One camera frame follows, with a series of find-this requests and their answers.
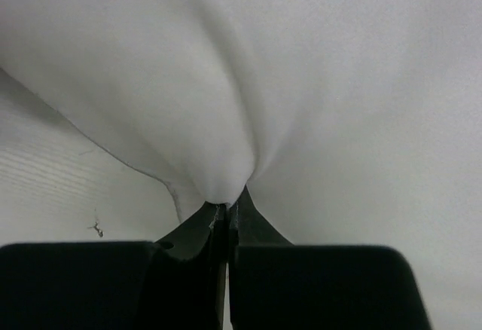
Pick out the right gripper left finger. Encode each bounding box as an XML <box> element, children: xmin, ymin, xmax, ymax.
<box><xmin>1</xmin><ymin>203</ymin><xmax>226</xmax><ymax>329</ymax></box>

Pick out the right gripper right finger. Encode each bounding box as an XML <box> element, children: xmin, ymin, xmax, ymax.
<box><xmin>229</xmin><ymin>191</ymin><xmax>431</xmax><ymax>330</ymax></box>

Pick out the white pillow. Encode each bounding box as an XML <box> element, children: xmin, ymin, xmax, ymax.
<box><xmin>1</xmin><ymin>0</ymin><xmax>481</xmax><ymax>329</ymax></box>

